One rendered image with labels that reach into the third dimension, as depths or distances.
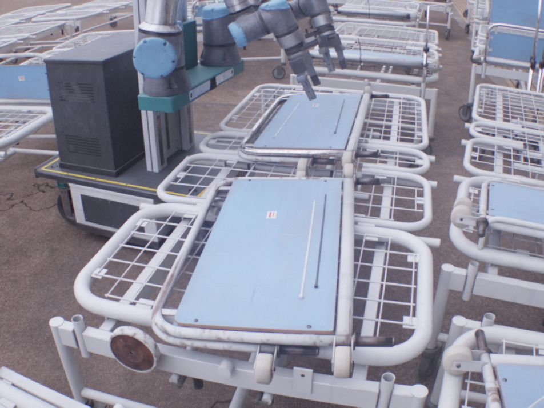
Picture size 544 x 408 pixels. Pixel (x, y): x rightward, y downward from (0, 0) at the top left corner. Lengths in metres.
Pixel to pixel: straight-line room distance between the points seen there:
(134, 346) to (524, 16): 5.41
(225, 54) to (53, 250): 1.19
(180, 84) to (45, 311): 1.02
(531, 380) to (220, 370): 0.63
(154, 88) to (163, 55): 0.25
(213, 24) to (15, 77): 1.21
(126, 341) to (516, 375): 0.81
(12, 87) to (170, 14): 1.48
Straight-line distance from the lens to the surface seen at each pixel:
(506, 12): 5.99
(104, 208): 2.37
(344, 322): 1.10
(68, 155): 2.49
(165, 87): 2.00
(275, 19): 1.80
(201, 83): 2.17
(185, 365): 1.21
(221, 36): 2.39
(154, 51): 1.79
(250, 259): 1.30
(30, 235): 2.71
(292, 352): 1.10
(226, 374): 1.15
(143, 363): 1.21
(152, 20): 1.81
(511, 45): 4.02
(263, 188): 1.62
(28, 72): 2.99
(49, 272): 2.38
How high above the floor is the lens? 1.29
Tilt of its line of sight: 28 degrees down
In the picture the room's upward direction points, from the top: 1 degrees counter-clockwise
